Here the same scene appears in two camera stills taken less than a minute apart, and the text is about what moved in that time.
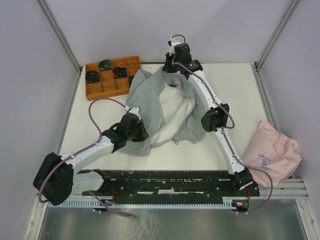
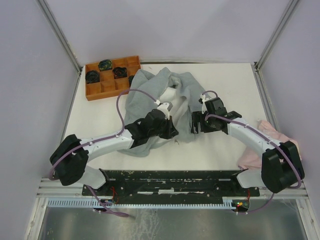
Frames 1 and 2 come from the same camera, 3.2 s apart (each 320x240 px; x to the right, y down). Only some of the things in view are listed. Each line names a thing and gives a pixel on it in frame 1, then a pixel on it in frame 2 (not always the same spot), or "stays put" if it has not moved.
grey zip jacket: (168, 106) stays put
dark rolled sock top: (105, 64) stays put
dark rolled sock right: (130, 78) stays put
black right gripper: (166, 67) to (197, 116)
